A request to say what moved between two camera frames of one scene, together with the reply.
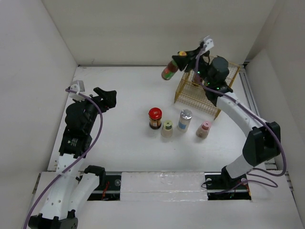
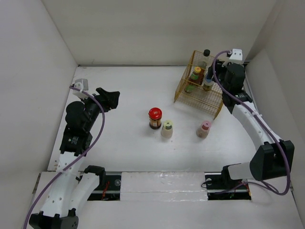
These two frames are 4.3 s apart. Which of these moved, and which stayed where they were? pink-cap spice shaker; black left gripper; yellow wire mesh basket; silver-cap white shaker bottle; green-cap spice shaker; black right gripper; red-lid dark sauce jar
Moved: black right gripper; silver-cap white shaker bottle
Stayed: red-lid dark sauce jar; yellow wire mesh basket; pink-cap spice shaker; black left gripper; green-cap spice shaker
